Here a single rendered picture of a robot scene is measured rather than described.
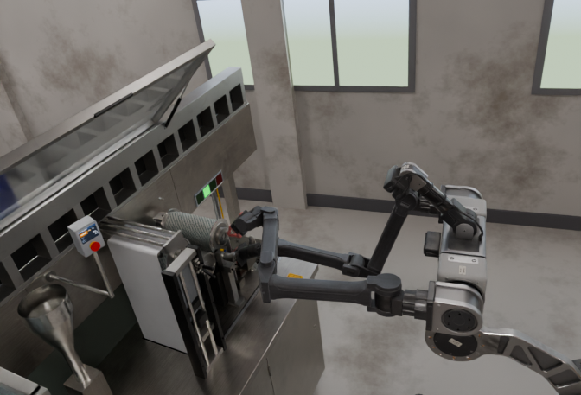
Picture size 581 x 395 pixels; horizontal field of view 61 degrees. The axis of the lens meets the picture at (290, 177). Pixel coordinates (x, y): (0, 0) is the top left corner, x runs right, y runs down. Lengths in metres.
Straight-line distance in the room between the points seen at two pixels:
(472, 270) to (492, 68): 2.32
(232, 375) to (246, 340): 0.17
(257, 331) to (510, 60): 2.41
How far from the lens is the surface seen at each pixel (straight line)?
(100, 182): 2.05
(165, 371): 2.18
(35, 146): 1.40
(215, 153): 2.62
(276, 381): 2.40
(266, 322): 2.22
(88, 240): 1.62
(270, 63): 3.81
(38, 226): 1.91
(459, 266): 1.51
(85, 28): 4.66
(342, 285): 1.51
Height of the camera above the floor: 2.53
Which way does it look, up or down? 31 degrees down
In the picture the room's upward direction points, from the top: 8 degrees counter-clockwise
